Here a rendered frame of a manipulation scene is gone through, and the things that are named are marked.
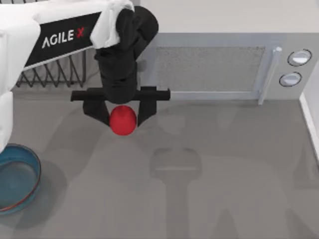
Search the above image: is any small microwave knob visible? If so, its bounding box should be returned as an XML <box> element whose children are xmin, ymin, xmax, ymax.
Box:
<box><xmin>278</xmin><ymin>71</ymin><xmax>303</xmax><ymax>88</ymax></box>

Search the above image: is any blue bowl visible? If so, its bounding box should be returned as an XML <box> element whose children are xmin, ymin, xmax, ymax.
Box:
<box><xmin>0</xmin><ymin>143</ymin><xmax>42</xmax><ymax>216</ymax></box>

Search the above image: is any pale microwave oven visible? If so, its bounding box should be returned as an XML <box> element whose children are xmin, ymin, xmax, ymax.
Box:
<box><xmin>138</xmin><ymin>32</ymin><xmax>313</xmax><ymax>105</ymax></box>

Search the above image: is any large microwave knob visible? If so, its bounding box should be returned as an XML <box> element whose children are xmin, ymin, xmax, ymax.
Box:
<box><xmin>287</xmin><ymin>48</ymin><xmax>313</xmax><ymax>67</ymax></box>

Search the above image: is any microwave oven door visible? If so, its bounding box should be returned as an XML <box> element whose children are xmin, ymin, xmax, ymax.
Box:
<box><xmin>149</xmin><ymin>34</ymin><xmax>267</xmax><ymax>101</ymax></box>

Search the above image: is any microwave door handle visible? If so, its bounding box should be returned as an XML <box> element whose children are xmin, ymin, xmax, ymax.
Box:
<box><xmin>257</xmin><ymin>46</ymin><xmax>283</xmax><ymax>106</ymax></box>

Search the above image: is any black wire rack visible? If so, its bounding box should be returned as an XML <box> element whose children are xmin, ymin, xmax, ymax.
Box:
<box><xmin>15</xmin><ymin>48</ymin><xmax>87</xmax><ymax>88</ymax></box>

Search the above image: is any red ball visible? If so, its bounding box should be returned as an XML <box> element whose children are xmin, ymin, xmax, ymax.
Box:
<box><xmin>109</xmin><ymin>105</ymin><xmax>138</xmax><ymax>136</ymax></box>

